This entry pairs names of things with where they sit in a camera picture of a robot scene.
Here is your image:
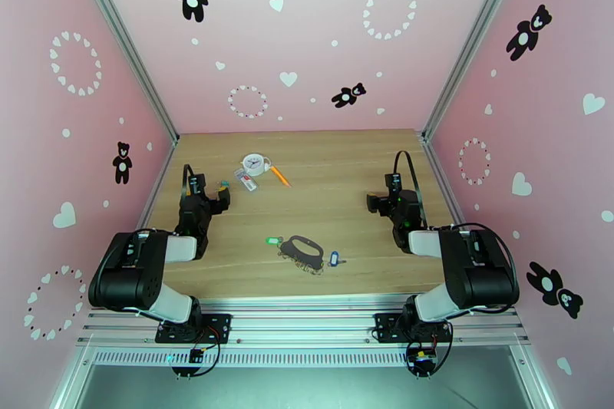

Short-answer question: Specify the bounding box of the clear box with red label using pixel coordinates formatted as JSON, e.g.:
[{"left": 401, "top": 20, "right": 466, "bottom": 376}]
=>
[{"left": 233, "top": 168, "right": 260, "bottom": 193}]

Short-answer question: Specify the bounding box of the white alarm clock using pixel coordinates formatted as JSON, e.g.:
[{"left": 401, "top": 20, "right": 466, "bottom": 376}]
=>
[{"left": 241, "top": 153, "right": 272, "bottom": 177}]

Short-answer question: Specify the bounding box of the orange pencil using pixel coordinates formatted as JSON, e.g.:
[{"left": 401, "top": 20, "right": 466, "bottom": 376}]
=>
[{"left": 269, "top": 166, "right": 292, "bottom": 189}]

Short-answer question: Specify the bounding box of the grey steel platform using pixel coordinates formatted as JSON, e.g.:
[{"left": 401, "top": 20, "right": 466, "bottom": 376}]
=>
[{"left": 62, "top": 347, "right": 546, "bottom": 409}]

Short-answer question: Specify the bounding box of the aluminium table edge rail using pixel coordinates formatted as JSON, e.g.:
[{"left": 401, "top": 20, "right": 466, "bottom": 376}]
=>
[
  {"left": 135, "top": 136, "right": 180, "bottom": 231},
  {"left": 423, "top": 136, "right": 461, "bottom": 226}
]

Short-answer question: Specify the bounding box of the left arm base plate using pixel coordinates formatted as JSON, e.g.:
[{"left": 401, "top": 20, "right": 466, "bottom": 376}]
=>
[{"left": 154, "top": 312, "right": 233, "bottom": 345}]

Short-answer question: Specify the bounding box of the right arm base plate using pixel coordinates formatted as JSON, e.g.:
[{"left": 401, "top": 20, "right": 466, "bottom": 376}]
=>
[{"left": 374, "top": 312, "right": 454, "bottom": 345}]

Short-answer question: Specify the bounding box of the aluminium mounting rail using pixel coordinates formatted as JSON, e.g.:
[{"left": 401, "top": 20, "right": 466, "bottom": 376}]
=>
[{"left": 76, "top": 295, "right": 531, "bottom": 354}]

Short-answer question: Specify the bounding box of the left power connector with wires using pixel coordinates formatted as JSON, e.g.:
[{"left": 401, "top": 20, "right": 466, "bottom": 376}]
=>
[{"left": 171, "top": 325, "right": 223, "bottom": 381}]

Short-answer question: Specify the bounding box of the power connector with wires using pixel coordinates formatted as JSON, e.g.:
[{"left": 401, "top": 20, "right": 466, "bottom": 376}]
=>
[
  {"left": 171, "top": 325, "right": 223, "bottom": 381},
  {"left": 404, "top": 331, "right": 450, "bottom": 381}
]

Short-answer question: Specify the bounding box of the right power connector with wires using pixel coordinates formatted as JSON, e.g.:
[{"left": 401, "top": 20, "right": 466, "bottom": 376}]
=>
[{"left": 404, "top": 331, "right": 450, "bottom": 381}]

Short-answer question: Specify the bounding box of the perforated cable duct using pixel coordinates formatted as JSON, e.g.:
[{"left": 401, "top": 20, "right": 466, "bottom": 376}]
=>
[{"left": 93, "top": 350, "right": 416, "bottom": 368}]

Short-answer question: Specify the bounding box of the aluminium corner post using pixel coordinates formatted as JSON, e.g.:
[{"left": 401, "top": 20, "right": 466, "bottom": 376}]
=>
[
  {"left": 64, "top": 0, "right": 180, "bottom": 145},
  {"left": 421, "top": 0, "right": 531, "bottom": 143}
]

